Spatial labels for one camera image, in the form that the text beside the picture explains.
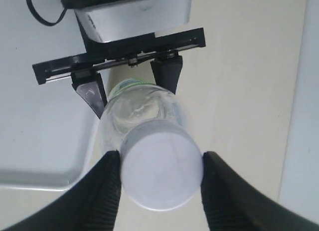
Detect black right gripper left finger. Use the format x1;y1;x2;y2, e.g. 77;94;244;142
7;151;122;231

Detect white bottle cap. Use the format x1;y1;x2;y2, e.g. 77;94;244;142
120;119;203;212

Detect clear plastic drink bottle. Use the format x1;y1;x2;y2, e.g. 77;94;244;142
99;78;192;154

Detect white rectangular plastic tray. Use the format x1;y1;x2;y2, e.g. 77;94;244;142
0;0;99;190

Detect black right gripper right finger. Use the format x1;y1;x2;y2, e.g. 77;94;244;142
201;152;319;231

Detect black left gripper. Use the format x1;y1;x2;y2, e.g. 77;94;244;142
32;26;206;119

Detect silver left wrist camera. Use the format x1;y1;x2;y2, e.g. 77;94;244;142
61;0;192;43

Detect black camera cable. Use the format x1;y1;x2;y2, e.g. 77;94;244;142
25;0;68;27

